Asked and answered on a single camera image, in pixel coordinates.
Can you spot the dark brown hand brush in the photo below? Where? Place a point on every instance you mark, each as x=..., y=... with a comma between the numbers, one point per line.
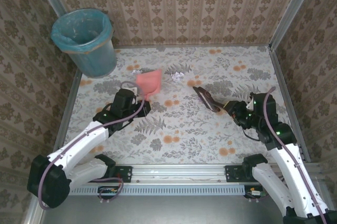
x=206, y=98

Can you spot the white paper scrap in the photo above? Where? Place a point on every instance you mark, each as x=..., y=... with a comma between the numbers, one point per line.
x=137, y=72
x=177, y=76

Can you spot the pink plastic dustpan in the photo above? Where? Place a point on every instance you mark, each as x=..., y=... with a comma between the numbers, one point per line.
x=150, y=81

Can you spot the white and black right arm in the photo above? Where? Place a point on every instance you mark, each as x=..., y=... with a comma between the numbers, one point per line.
x=289, y=171

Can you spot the blue-grey ribbed waste bin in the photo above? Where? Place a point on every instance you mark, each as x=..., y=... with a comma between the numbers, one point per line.
x=97, y=63

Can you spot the floral print tablecloth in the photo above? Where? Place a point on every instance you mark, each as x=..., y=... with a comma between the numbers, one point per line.
x=184, y=134

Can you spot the small circuit board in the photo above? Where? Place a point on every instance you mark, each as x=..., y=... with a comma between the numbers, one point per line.
x=108, y=191
x=255, y=193

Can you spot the aluminium side rail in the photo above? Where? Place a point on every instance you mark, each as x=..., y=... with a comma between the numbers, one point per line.
x=69, y=102
x=279, y=76

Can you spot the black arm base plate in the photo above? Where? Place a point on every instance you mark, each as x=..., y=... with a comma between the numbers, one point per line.
x=123, y=174
x=234, y=174

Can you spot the long aluminium base rail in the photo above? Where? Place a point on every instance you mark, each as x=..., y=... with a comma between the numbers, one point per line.
x=171, y=172

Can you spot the aluminium lower frame bar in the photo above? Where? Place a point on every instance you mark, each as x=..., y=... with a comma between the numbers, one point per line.
x=33, y=216

